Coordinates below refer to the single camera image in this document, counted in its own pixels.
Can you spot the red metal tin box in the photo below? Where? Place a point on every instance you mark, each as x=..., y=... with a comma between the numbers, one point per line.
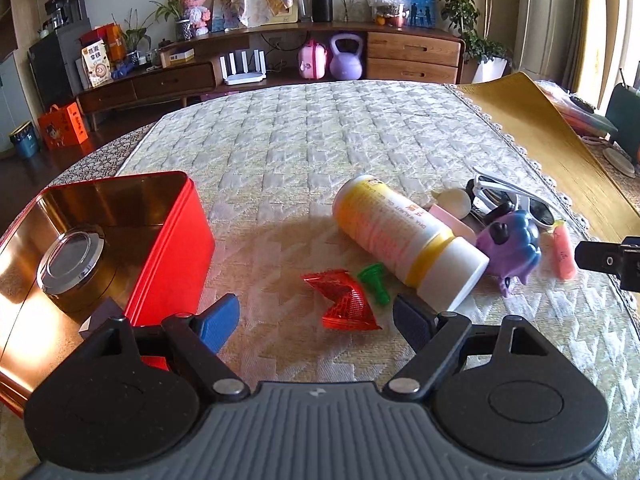
x=170, y=270

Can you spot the cream gold ball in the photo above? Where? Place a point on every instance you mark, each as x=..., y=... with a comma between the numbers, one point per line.
x=456, y=202

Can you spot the small green plastic piece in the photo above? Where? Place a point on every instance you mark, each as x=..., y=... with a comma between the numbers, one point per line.
x=372, y=277

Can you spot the red orange paper bag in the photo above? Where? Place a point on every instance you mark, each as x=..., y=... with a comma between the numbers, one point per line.
x=107, y=40

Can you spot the pink plush doll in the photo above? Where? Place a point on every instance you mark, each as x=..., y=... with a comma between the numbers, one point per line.
x=196, y=7

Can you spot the plant in striped vase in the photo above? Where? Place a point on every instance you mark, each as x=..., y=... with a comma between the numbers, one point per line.
x=182, y=27

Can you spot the blue picture box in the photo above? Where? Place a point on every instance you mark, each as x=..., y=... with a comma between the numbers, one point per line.
x=419, y=7

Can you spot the small dark box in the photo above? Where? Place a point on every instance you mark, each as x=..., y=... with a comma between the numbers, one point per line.
x=102, y=315

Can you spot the black mini fridge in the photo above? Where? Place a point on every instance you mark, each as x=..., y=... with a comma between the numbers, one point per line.
x=55, y=67

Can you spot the wooden media cabinet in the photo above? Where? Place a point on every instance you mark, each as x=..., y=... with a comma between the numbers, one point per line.
x=410, y=50

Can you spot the black speaker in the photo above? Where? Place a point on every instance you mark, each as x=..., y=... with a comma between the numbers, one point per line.
x=321, y=5

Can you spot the pink orange tube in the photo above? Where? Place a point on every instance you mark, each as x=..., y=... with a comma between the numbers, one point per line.
x=562, y=255

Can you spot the tall potted plant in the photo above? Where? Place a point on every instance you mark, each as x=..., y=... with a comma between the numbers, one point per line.
x=462, y=10

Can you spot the quilted yellow white blanket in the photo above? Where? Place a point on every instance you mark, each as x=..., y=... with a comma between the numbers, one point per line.
x=300, y=150

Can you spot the purple kettlebell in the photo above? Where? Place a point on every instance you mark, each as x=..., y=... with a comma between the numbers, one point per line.
x=347, y=65

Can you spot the yellow woven mat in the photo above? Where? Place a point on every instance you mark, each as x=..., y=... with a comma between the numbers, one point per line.
x=540, y=135

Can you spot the beige curtain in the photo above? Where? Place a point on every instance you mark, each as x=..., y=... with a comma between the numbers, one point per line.
x=565, y=20

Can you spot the red foil wrapper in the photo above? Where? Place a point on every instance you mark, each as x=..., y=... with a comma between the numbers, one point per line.
x=345, y=300

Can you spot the black coffee machine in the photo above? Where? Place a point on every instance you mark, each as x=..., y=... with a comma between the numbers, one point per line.
x=65, y=5

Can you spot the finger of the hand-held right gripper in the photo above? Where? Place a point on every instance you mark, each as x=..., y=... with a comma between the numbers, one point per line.
x=600, y=256

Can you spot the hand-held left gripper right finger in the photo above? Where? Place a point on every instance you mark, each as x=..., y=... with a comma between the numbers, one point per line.
x=410, y=324

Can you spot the orange gift bag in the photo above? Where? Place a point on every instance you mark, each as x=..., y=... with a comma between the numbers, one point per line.
x=62, y=127

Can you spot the grey patterned cloth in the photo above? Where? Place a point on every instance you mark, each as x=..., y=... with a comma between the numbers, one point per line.
x=100, y=155

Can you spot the dark teal chair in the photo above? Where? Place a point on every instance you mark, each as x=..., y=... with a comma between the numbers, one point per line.
x=625, y=115

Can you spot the white and yellow bottle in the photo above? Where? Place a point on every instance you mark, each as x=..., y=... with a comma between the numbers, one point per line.
x=390, y=230

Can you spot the small potted plant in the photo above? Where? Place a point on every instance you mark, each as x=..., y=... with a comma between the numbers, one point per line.
x=134, y=37

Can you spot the plastic bag of fruit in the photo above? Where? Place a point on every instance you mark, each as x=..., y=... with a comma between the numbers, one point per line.
x=386, y=5

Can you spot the white sunglasses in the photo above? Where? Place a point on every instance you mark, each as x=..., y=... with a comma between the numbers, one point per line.
x=542, y=212

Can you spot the purple toy figure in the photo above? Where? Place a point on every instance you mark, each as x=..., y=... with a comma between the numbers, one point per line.
x=510, y=250

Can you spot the blue trash bin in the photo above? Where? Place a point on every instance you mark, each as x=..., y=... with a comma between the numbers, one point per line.
x=24, y=141

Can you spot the stack of plastic folders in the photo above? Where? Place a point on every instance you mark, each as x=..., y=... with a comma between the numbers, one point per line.
x=582, y=115

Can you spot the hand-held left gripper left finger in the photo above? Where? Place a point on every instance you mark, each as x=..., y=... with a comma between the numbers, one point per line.
x=220, y=321

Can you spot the white orange snack box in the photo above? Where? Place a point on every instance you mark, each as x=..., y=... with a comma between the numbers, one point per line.
x=96, y=65

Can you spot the round silver lidded tin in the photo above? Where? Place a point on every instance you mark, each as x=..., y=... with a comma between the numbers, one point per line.
x=70, y=265

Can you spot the pink toy suitcase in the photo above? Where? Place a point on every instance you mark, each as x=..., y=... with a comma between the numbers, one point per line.
x=313, y=62

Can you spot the flat white box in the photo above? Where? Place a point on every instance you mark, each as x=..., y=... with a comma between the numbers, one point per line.
x=177, y=57

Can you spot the white router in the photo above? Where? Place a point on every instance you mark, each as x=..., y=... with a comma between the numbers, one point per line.
x=243, y=77

